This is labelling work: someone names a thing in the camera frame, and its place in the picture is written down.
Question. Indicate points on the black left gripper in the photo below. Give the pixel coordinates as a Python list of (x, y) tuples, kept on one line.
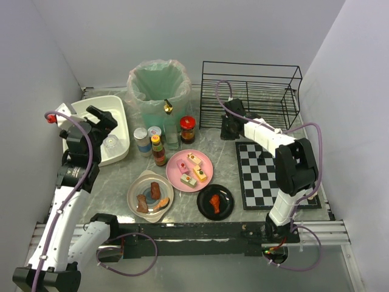
[(101, 122)]

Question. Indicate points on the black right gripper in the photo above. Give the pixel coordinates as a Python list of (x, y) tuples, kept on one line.
[(230, 122)]

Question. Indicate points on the clear wine glass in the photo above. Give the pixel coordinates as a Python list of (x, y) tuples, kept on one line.
[(113, 146)]

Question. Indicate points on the cream cake piece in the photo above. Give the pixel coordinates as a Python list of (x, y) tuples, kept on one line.
[(194, 159)]

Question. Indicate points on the yellow cake piece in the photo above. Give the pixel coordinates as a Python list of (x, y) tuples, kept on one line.
[(200, 174)]

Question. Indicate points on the pink cake piece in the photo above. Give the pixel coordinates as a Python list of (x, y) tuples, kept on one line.
[(181, 166)]

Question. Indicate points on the green white cake piece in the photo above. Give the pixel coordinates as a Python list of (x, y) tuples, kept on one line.
[(188, 181)]

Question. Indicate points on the pink plate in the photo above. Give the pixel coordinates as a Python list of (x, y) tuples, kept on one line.
[(174, 175)]

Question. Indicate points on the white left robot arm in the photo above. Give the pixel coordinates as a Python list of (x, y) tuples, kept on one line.
[(56, 264)]

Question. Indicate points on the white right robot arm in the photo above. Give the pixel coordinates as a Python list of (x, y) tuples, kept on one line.
[(296, 170)]

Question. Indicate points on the white plastic wash basin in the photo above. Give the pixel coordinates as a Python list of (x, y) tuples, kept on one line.
[(114, 105)]

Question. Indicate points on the white jar blue label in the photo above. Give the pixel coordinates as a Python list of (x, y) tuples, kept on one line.
[(143, 141)]

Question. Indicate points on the black white chessboard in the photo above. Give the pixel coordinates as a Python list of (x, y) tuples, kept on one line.
[(257, 177)]

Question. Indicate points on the red lid sauce jar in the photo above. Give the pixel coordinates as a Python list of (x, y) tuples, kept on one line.
[(187, 125)]

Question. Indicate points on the silver lid spice jar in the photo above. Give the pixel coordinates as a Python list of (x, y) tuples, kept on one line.
[(154, 131)]

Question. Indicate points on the green bin with pink bag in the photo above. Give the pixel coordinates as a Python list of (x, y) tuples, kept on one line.
[(152, 83)]

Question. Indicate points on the glass oil bottle gold spout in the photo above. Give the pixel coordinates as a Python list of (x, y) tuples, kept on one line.
[(170, 127)]

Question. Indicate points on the brown sauce bottle yellow cap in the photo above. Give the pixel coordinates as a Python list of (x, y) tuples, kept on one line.
[(158, 151)]

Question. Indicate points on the red fried chicken drumstick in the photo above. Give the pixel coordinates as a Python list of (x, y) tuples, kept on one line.
[(215, 202)]

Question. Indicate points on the black small plate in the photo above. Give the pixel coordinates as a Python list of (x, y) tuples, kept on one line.
[(227, 202)]

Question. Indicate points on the brown meat slice upper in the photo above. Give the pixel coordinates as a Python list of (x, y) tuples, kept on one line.
[(155, 191)]

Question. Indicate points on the brown meat slice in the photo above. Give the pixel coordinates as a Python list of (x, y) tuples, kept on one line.
[(142, 205), (155, 191)]

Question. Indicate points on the brown meat slice lower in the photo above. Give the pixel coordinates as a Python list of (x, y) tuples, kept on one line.
[(142, 205)]

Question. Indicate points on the orange salmon piece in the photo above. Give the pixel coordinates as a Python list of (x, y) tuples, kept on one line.
[(163, 203)]

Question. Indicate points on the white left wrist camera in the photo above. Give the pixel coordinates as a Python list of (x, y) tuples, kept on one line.
[(61, 118)]

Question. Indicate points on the black wire dish rack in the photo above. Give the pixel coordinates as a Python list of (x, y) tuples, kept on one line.
[(269, 90)]

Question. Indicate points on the beige bowl with handles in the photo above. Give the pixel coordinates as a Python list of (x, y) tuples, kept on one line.
[(142, 185)]

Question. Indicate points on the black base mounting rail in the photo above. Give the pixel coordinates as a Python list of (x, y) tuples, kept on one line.
[(191, 239)]

